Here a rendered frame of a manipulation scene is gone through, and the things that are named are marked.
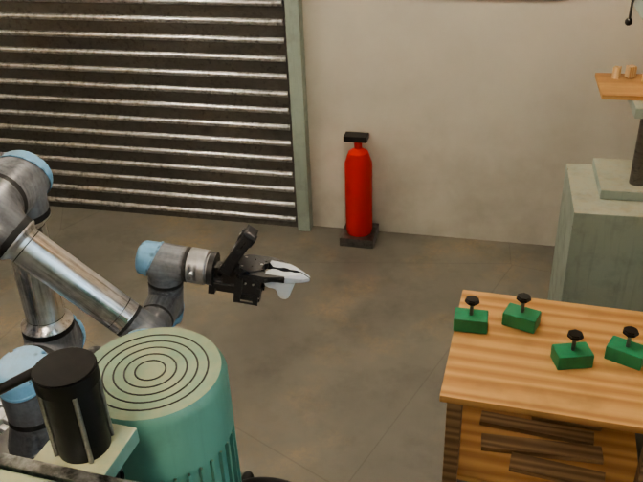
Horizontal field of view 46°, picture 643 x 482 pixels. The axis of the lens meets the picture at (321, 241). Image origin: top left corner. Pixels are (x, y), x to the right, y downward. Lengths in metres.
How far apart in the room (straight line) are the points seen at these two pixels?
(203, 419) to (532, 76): 3.07
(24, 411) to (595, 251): 2.11
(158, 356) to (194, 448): 0.12
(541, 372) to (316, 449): 0.91
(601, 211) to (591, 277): 0.28
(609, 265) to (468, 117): 1.14
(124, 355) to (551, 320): 1.92
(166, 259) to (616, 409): 1.38
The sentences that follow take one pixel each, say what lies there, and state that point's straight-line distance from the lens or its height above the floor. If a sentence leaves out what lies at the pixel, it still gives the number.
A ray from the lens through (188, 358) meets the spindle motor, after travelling 0.92.
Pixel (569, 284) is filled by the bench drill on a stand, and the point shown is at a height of 0.39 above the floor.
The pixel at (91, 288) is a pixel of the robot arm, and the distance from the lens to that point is 1.55.
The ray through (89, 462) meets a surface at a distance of 0.80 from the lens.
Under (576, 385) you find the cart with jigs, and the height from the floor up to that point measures 0.53.
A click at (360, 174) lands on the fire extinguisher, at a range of 3.84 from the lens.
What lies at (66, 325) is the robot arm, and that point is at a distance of 1.82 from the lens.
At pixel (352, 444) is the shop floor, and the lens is 2.91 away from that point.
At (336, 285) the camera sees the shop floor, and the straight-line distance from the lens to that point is 3.72.
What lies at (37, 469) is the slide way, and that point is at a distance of 0.82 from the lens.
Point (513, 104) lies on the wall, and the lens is 3.79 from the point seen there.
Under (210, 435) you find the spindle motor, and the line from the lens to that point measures 0.90.
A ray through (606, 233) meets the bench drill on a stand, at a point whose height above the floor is 0.62.
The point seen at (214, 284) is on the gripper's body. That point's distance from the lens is 1.61.
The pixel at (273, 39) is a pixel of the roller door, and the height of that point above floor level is 1.05.
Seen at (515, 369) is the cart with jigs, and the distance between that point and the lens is 2.44.
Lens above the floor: 2.07
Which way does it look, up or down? 30 degrees down
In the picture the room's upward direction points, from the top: 2 degrees counter-clockwise
